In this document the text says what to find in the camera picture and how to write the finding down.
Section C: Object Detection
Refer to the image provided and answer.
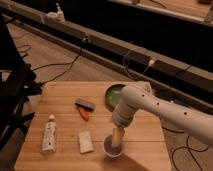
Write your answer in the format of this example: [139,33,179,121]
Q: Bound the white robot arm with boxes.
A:
[112,81,213,147]

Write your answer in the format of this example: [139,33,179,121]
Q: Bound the red marker pen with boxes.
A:
[78,107,89,121]

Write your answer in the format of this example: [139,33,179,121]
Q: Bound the green ceramic bowl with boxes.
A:
[105,84,124,111]

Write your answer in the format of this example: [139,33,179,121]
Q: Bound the white object on rail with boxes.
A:
[45,4,65,22]

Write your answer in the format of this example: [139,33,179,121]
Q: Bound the white tube with cap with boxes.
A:
[41,115,56,153]

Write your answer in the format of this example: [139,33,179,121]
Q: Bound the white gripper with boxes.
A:
[112,103,135,148]

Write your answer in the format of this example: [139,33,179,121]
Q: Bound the black floor cable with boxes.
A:
[31,38,89,85]

